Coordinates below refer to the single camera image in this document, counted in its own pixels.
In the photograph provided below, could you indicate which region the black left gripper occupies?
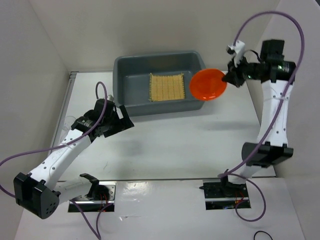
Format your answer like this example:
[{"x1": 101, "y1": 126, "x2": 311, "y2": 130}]
[{"x1": 103, "y1": 105, "x2": 134, "y2": 138}]

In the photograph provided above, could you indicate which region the orange round plate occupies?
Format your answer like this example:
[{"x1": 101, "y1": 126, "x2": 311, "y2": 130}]
[{"x1": 189, "y1": 68, "x2": 227, "y2": 101}]

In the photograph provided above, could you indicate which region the woven bamboo mat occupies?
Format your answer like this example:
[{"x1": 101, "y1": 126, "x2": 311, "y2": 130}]
[{"x1": 149, "y1": 73, "x2": 186, "y2": 102}]

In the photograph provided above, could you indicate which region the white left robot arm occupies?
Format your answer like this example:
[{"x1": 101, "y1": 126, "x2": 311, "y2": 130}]
[{"x1": 13, "y1": 99, "x2": 134, "y2": 219}]

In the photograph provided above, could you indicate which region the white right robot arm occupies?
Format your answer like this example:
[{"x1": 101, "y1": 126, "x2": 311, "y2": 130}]
[{"x1": 219, "y1": 39, "x2": 296, "y2": 197}]

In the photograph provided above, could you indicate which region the grey plastic bin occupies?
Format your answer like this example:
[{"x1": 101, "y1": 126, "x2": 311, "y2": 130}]
[{"x1": 112, "y1": 50, "x2": 206, "y2": 117}]

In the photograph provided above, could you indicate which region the clear plastic cup upper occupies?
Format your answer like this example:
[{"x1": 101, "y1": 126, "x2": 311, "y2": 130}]
[{"x1": 61, "y1": 115, "x2": 76, "y2": 134}]

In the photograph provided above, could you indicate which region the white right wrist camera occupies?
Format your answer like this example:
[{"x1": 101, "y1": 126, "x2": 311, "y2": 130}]
[{"x1": 226, "y1": 39, "x2": 246, "y2": 59}]

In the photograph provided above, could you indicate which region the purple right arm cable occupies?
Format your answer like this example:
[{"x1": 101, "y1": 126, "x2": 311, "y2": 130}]
[{"x1": 217, "y1": 10, "x2": 305, "y2": 223}]

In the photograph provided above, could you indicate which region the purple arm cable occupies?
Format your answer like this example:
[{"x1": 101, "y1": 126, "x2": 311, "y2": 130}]
[
  {"x1": 217, "y1": 10, "x2": 305, "y2": 223},
  {"x1": 0, "y1": 81, "x2": 111, "y2": 240}
]

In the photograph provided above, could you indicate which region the aluminium table rail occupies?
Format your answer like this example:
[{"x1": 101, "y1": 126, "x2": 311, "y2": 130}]
[{"x1": 50, "y1": 71, "x2": 79, "y2": 148}]

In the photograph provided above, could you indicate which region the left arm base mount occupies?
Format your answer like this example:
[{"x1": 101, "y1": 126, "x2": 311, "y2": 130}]
[{"x1": 74, "y1": 181, "x2": 117, "y2": 213}]

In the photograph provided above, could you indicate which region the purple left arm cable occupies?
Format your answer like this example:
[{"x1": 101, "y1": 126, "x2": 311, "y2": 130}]
[{"x1": 0, "y1": 81, "x2": 111, "y2": 240}]

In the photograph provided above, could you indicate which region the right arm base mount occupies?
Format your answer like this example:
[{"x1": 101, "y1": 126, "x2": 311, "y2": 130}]
[{"x1": 199, "y1": 179, "x2": 251, "y2": 211}]

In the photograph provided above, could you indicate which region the black cable loop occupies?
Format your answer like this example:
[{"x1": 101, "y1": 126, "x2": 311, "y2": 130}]
[{"x1": 253, "y1": 230, "x2": 273, "y2": 240}]

